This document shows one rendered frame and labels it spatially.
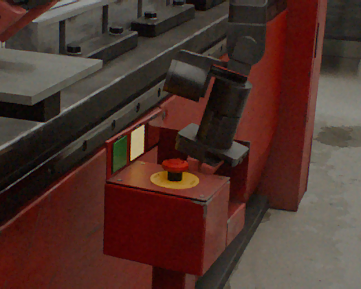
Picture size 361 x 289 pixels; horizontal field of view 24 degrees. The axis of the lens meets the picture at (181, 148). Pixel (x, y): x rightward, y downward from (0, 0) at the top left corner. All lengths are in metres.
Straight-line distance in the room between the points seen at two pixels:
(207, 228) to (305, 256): 1.69
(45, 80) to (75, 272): 0.55
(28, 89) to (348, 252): 2.19
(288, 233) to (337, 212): 0.31
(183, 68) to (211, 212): 0.22
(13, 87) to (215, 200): 0.45
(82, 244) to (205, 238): 0.26
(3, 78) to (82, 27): 0.69
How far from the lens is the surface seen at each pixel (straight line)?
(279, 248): 2.89
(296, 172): 3.15
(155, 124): 1.34
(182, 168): 1.21
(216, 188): 1.21
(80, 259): 1.37
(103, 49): 1.51
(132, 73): 1.47
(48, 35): 1.43
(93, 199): 1.38
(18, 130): 1.13
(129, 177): 1.23
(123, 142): 1.24
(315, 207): 3.28
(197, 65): 1.25
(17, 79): 0.88
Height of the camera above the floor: 1.21
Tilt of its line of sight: 18 degrees down
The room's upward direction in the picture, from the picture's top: 3 degrees clockwise
